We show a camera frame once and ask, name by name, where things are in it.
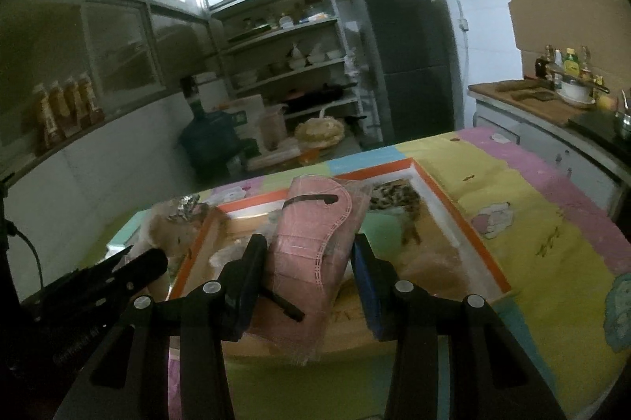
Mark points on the white shelf rack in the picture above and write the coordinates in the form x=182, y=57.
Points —
x=283, y=30

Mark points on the cardboard sheet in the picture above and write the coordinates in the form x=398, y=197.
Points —
x=567, y=6

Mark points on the wall socket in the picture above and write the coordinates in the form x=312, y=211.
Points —
x=463, y=24

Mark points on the black induction cooktop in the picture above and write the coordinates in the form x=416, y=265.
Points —
x=599, y=124

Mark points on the blue water jug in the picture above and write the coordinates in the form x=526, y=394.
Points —
x=209, y=139

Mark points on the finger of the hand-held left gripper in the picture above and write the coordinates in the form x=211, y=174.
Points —
x=143, y=267

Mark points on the low wooden stool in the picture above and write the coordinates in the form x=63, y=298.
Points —
x=276, y=156

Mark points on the cream plush toy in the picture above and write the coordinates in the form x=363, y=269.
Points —
x=157, y=230

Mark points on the kitchen counter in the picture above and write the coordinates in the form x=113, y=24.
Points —
x=532, y=109

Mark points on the glass sliding window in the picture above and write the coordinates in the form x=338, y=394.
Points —
x=148, y=35

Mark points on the round woven straw basket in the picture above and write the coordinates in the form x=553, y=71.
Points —
x=318, y=130

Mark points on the orange-rimmed cardboard box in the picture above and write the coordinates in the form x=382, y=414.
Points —
x=473, y=252

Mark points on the leopard print scrunchie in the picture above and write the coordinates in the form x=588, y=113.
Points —
x=394, y=198

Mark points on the dark refrigerator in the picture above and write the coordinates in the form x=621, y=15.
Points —
x=409, y=60

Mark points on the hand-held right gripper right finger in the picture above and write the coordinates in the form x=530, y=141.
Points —
x=367, y=287

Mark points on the yellow green bottle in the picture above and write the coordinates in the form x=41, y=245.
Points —
x=571, y=64

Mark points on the mint green tissue pack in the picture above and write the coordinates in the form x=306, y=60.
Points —
x=387, y=227

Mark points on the colourful printed blanket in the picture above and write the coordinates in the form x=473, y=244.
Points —
x=542, y=213

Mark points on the crumpled silver foil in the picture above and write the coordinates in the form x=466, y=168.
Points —
x=185, y=205

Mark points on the dark water pump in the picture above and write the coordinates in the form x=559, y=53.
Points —
x=190, y=93

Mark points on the translucent plastic jar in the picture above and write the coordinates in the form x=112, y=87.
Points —
x=273, y=129

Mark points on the black pan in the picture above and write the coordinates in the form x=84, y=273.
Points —
x=315, y=97

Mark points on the white pot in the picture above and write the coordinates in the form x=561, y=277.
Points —
x=577, y=89

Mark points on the white sack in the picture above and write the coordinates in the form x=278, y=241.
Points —
x=246, y=119

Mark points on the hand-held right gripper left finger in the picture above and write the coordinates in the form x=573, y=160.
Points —
x=251, y=282

